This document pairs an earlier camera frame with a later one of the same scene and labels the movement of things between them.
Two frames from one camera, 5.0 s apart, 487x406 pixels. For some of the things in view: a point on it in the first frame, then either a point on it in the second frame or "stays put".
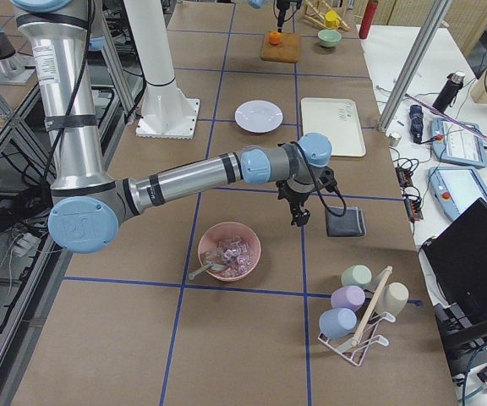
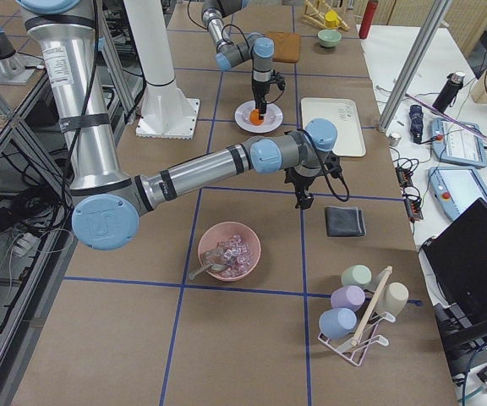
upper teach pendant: (454, 144) stays put
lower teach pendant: (456, 187) stays put
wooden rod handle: (371, 307) stays put
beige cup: (396, 296) stays put
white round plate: (259, 116) stays put
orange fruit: (275, 38) → (254, 117)
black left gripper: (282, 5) → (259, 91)
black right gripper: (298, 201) → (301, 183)
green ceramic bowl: (329, 37) stays put
